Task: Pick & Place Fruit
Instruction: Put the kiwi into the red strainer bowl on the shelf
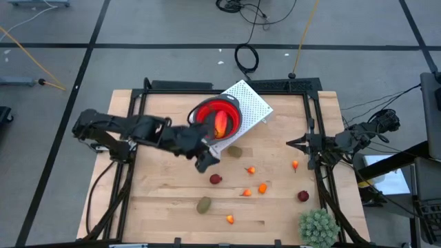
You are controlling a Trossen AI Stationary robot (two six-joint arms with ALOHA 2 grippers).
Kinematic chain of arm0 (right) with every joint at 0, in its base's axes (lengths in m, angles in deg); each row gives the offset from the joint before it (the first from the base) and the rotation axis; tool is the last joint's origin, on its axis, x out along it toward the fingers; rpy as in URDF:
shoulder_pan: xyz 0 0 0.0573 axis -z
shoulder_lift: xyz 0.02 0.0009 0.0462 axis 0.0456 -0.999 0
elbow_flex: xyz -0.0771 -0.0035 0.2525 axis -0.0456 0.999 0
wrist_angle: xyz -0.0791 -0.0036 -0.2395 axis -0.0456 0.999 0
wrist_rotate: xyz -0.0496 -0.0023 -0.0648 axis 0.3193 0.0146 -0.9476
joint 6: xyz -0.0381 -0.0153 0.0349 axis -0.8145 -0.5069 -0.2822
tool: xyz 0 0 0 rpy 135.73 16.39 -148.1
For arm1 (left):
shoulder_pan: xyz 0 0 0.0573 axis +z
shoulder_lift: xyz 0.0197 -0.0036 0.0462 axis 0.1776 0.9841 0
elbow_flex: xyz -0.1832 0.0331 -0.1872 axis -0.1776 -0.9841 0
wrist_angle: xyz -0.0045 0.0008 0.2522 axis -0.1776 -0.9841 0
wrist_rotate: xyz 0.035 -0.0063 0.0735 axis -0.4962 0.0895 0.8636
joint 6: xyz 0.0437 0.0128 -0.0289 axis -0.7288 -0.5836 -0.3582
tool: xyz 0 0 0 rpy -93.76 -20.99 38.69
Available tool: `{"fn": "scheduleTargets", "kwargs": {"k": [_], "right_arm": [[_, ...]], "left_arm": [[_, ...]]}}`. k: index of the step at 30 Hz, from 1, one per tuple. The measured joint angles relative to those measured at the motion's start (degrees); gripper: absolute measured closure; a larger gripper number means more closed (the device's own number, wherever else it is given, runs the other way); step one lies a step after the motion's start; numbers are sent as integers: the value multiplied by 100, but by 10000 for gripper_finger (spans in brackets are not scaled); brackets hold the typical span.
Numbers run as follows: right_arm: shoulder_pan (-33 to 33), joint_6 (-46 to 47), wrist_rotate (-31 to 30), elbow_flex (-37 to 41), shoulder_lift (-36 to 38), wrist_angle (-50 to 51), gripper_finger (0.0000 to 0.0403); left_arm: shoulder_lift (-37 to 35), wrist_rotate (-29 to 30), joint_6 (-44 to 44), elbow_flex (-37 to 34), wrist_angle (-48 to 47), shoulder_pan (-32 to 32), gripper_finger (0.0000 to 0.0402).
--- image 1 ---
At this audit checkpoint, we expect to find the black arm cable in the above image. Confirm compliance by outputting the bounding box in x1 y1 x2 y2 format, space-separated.
85 160 116 237

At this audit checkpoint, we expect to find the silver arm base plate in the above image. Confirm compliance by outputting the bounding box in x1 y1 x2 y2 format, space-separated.
90 141 116 153

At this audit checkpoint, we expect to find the green artificial plant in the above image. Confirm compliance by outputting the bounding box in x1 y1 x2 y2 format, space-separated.
298 208 341 248

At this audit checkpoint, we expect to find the black aluminium rig frame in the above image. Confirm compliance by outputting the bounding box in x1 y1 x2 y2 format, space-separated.
76 77 371 248

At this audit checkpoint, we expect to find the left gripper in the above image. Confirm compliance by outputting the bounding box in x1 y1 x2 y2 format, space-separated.
172 112 221 174

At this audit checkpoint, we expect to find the black rectangular box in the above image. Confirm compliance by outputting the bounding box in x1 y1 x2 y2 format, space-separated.
150 79 214 91

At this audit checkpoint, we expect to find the black diagonal beam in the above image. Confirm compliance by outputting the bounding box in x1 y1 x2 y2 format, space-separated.
356 141 431 180

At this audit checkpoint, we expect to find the black perforated box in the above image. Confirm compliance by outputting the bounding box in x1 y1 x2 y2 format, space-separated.
246 77 323 92

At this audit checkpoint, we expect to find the white sheet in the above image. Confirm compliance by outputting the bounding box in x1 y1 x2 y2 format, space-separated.
363 154 411 196

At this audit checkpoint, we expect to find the white floor cable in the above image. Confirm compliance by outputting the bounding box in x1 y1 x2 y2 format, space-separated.
0 5 58 34

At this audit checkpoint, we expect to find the yellow hanging cable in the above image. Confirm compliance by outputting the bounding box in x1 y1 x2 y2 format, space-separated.
0 25 67 92
288 0 321 79

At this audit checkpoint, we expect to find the black coiled floor cable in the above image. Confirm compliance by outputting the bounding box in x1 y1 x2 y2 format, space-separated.
234 0 263 81

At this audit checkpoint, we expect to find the black cable bundle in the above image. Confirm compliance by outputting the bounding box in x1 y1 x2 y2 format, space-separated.
215 0 298 27

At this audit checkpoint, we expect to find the red orange toy mango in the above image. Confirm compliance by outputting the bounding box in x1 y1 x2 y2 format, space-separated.
213 110 229 139

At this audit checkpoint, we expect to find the grey metal floor base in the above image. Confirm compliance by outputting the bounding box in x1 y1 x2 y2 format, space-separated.
7 0 71 8

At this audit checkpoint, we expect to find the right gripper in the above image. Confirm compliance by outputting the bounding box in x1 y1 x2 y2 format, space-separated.
286 133 334 170

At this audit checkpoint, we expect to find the black floor stand foot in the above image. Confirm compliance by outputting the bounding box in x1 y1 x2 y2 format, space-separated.
0 105 14 125

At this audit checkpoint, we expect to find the grey metal floor bar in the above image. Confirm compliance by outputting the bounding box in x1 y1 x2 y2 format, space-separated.
0 76 37 87

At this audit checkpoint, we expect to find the white perforated metal riser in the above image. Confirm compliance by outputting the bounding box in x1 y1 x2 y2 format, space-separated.
188 79 274 161

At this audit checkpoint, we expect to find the brown toy kiwi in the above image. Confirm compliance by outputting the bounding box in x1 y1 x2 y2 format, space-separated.
227 145 243 159
196 196 212 215

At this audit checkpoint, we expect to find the grey cabinet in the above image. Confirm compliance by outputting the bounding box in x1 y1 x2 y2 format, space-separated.
419 71 441 161

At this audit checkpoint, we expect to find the black keyboard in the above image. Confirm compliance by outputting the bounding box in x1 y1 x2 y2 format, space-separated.
415 199 441 245

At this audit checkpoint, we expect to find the red collapsible bowl grey rim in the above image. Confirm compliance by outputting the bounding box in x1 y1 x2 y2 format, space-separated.
187 93 243 147

